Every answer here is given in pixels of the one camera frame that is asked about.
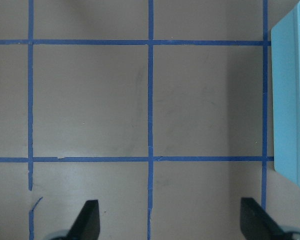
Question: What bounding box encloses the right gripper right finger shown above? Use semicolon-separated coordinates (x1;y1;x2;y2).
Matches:
240;197;290;240

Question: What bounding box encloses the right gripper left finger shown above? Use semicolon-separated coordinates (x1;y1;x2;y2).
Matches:
65;199;101;240

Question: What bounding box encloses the teal plastic bin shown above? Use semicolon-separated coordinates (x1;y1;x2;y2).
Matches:
271;1;300;187

